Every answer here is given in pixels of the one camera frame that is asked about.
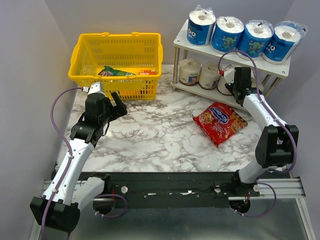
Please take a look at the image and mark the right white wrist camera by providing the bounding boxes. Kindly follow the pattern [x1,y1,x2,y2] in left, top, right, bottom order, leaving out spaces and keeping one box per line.
[218,64,235,87]

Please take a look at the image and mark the yellow plastic shopping basket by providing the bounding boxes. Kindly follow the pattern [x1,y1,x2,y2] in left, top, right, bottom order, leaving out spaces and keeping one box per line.
[68,32,163,100]

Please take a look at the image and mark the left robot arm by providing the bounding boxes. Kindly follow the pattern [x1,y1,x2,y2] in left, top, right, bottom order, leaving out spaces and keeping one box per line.
[30,92,128,240]

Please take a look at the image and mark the red snack bag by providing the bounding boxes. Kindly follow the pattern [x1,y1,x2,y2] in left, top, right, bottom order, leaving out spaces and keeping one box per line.
[192,102,248,148]

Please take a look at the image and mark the white two-tier shelf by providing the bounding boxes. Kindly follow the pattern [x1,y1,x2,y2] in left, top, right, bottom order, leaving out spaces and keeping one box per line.
[170,18,293,115]

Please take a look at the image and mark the beige brown roll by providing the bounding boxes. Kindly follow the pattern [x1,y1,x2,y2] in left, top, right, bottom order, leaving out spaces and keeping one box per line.
[199,61,221,90]
[178,58,201,86]
[217,74,234,96]

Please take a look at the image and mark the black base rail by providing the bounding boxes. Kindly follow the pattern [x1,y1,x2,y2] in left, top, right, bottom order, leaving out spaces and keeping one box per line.
[79,172,260,209]

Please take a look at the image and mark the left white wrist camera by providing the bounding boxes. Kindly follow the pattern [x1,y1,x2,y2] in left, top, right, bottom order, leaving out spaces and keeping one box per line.
[82,82,105,95]

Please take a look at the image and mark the green snack packet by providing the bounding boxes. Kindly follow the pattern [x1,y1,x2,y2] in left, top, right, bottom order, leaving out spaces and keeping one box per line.
[98,66,135,77]

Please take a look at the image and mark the beige brown roll front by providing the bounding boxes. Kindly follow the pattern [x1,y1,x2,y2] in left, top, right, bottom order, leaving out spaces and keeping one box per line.
[178,58,201,86]

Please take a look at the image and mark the blue roll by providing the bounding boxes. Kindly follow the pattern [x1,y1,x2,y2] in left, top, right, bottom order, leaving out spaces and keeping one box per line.
[186,5,216,46]
[211,16,245,54]
[237,19,274,60]
[262,21,308,65]

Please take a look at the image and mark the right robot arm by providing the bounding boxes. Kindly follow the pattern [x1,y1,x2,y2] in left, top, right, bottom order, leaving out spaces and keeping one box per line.
[220,67,299,196]

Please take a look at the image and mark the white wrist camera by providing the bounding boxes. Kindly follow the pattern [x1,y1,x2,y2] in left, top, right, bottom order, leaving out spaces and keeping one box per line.
[218,64,235,87]
[82,82,105,95]

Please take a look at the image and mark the orange box in basket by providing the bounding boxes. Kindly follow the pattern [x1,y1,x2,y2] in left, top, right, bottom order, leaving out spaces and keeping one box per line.
[138,69,157,76]

